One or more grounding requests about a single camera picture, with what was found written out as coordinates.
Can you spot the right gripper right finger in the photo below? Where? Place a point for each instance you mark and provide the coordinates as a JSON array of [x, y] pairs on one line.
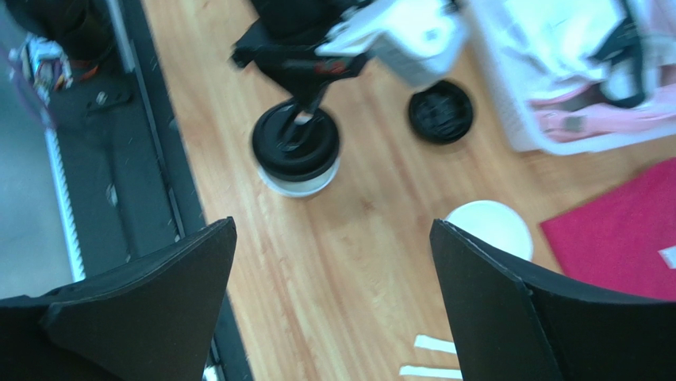
[[514, 320]]

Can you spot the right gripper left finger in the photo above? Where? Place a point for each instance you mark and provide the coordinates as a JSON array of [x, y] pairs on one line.
[[150, 319]]

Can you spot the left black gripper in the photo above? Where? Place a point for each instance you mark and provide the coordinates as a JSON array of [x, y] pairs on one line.
[[295, 66]]

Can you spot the black coffee cup lid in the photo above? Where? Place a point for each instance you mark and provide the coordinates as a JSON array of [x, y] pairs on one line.
[[295, 152]]

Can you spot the paper coffee cup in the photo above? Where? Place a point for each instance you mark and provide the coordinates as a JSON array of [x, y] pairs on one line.
[[301, 189], [496, 224]]

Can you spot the white wrapped straw left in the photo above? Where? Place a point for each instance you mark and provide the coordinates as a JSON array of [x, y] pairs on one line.
[[434, 344]]

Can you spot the white wrapped straw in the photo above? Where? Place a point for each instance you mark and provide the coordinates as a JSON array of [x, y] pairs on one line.
[[439, 373], [434, 344]]

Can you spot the white wrapped straw middle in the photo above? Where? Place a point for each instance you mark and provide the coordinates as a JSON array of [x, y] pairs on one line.
[[439, 373]]

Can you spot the black lid on table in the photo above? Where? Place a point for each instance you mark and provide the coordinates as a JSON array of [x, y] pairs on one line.
[[441, 114]]

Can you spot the red folded cloth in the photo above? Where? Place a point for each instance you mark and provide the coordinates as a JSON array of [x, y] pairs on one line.
[[623, 240]]

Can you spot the white plastic basket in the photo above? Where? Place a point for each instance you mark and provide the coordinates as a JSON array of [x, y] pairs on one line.
[[520, 126]]

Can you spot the pink bag in basket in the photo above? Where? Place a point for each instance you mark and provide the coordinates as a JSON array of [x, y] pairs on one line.
[[559, 123]]

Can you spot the white cloth in basket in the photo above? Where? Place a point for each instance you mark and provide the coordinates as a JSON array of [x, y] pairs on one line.
[[549, 44]]

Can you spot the black glasses in basket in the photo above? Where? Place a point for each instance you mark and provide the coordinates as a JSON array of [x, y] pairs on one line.
[[623, 50]]

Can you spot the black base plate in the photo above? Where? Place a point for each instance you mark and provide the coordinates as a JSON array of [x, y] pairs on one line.
[[129, 183]]

